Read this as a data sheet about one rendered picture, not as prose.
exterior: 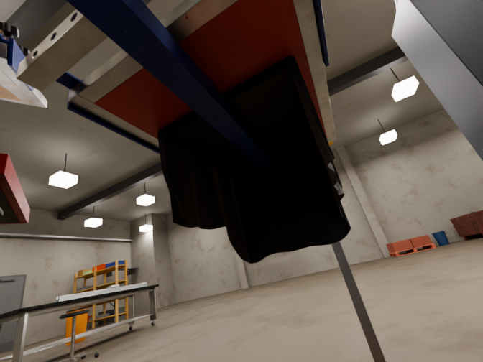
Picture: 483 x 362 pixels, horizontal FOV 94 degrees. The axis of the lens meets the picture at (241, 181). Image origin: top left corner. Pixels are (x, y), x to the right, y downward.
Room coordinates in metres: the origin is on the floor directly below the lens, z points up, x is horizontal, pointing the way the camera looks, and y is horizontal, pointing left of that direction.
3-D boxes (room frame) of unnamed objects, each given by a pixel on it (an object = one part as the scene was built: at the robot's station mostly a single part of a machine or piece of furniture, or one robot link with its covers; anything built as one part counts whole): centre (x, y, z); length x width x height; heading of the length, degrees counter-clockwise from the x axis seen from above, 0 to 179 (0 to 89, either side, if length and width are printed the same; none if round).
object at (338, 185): (0.64, -0.24, 0.77); 0.46 x 0.09 x 0.36; 159
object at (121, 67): (0.65, -0.05, 0.97); 0.79 x 0.58 x 0.04; 159
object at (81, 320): (5.23, 4.11, 0.31); 0.40 x 0.39 x 0.62; 161
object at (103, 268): (8.83, 6.08, 1.04); 2.30 x 0.61 x 2.08; 70
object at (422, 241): (8.04, -4.81, 0.21); 1.18 x 0.85 x 0.41; 70
